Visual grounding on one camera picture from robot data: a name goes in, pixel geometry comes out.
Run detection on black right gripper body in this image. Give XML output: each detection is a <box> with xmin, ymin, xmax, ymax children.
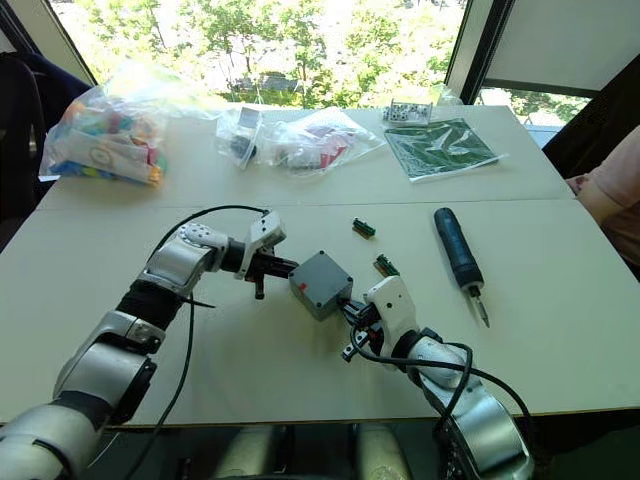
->
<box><xmin>350</xmin><ymin>303</ymin><xmax>387</xmax><ymax>354</ymax></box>

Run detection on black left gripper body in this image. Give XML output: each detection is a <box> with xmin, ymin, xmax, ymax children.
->
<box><xmin>247</xmin><ymin>247</ymin><xmax>282</xmax><ymax>285</ymax></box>

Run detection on grey plastic junction box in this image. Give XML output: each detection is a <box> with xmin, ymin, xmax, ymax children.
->
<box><xmin>288</xmin><ymin>250</ymin><xmax>355</xmax><ymax>323</ymax></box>

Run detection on dark blue electric screwdriver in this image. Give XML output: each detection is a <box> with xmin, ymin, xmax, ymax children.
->
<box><xmin>432</xmin><ymin>206</ymin><xmax>492</xmax><ymax>330</ymax></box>

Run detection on small green terminal block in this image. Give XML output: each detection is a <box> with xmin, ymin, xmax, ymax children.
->
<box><xmin>375</xmin><ymin>253</ymin><xmax>402</xmax><ymax>278</ymax></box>
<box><xmin>351</xmin><ymin>217</ymin><xmax>377</xmax><ymax>241</ymax></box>

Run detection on grey rounded shape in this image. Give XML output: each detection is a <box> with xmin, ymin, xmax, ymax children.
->
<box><xmin>352</xmin><ymin>423</ymin><xmax>414</xmax><ymax>480</ymax></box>

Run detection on clear bag red parts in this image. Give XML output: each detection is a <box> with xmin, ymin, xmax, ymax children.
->
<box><xmin>261</xmin><ymin>106</ymin><xmax>387</xmax><ymax>175</ymax></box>

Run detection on small clear bag black parts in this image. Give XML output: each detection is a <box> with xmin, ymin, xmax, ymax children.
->
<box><xmin>215</xmin><ymin>105</ymin><xmax>265</xmax><ymax>171</ymax></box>

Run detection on green board in clear bag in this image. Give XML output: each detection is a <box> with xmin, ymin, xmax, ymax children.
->
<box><xmin>383</xmin><ymin>117</ymin><xmax>510</xmax><ymax>184</ymax></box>

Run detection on bag of colourful blocks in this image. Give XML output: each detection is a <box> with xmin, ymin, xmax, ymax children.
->
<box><xmin>38</xmin><ymin>59</ymin><xmax>222</xmax><ymax>189</ymax></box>

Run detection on small clear plastic bag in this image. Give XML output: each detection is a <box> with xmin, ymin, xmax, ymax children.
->
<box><xmin>432</xmin><ymin>83</ymin><xmax>464</xmax><ymax>107</ymax></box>

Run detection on dark office chair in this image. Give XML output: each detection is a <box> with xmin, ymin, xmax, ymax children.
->
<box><xmin>0</xmin><ymin>49</ymin><xmax>97</xmax><ymax>254</ymax></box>

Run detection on person in pink shirt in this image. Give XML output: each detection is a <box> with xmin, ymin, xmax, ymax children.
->
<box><xmin>565</xmin><ymin>124</ymin><xmax>640</xmax><ymax>281</ymax></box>

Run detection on white roller blind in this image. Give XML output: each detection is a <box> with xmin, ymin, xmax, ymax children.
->
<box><xmin>483</xmin><ymin>0</ymin><xmax>640</xmax><ymax>93</ymax></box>

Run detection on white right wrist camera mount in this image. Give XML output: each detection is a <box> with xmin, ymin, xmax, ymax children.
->
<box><xmin>363</xmin><ymin>275</ymin><xmax>421</xmax><ymax>352</ymax></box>

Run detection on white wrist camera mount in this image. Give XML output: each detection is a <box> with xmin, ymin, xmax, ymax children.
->
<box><xmin>363</xmin><ymin>275</ymin><xmax>421</xmax><ymax>352</ymax></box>
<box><xmin>234</xmin><ymin>210</ymin><xmax>288</xmax><ymax>280</ymax></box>

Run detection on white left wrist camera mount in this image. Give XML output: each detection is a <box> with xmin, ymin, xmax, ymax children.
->
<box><xmin>234</xmin><ymin>210</ymin><xmax>288</xmax><ymax>280</ymax></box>

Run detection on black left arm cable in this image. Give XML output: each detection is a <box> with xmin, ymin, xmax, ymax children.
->
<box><xmin>122</xmin><ymin>205</ymin><xmax>271</xmax><ymax>480</ymax></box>

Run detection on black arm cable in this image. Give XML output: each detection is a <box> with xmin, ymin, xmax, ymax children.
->
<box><xmin>352</xmin><ymin>341</ymin><xmax>534</xmax><ymax>451</ymax></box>
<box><xmin>122</xmin><ymin>205</ymin><xmax>271</xmax><ymax>480</ymax></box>

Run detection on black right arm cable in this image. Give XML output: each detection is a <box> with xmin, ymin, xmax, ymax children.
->
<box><xmin>352</xmin><ymin>341</ymin><xmax>534</xmax><ymax>451</ymax></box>

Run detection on black window frame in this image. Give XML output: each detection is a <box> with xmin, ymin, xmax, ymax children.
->
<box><xmin>443</xmin><ymin>0</ymin><xmax>601</xmax><ymax>106</ymax></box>
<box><xmin>0</xmin><ymin>0</ymin><xmax>100</xmax><ymax>87</ymax></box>

